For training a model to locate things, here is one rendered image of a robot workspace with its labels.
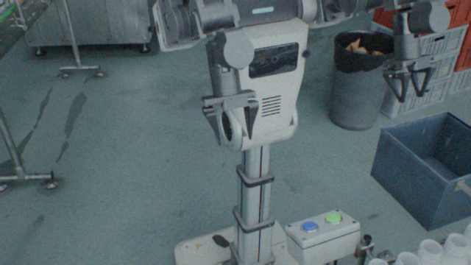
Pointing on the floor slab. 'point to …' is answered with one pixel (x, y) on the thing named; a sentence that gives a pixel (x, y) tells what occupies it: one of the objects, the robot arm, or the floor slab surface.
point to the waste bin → (358, 79)
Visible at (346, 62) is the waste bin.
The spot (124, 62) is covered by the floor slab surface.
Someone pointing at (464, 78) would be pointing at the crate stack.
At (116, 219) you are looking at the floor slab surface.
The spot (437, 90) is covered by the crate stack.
